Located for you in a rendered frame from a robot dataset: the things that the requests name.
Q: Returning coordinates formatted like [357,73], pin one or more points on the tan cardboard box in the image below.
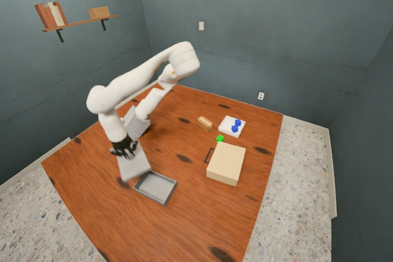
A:
[204,123]

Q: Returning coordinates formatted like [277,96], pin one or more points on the grey square sheet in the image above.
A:
[135,168]

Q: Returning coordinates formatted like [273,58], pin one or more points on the green block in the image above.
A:
[220,138]

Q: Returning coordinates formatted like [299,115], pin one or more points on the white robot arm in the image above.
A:
[103,101]

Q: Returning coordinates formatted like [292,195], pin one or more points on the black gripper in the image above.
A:
[123,148]

